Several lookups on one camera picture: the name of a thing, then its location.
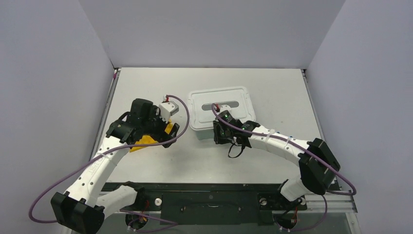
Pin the teal plastic bin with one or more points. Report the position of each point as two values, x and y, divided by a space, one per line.
204 134

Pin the yellow test tube rack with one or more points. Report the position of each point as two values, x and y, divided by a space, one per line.
149 140

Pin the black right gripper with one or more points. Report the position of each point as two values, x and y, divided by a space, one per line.
220 135

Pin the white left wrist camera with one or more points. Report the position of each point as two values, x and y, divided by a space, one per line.
167 109

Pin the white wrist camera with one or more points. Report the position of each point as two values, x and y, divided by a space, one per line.
220 108
167 109

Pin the white plastic bin lid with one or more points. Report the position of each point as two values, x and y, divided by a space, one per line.
235 99

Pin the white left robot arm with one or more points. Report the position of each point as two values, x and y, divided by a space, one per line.
81 208

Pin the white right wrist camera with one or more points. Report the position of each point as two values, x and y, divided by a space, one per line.
220 108

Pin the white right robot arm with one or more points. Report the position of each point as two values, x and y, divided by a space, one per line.
314 159

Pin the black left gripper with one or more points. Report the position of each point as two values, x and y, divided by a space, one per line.
162 135

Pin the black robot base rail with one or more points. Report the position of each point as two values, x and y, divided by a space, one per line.
214 204

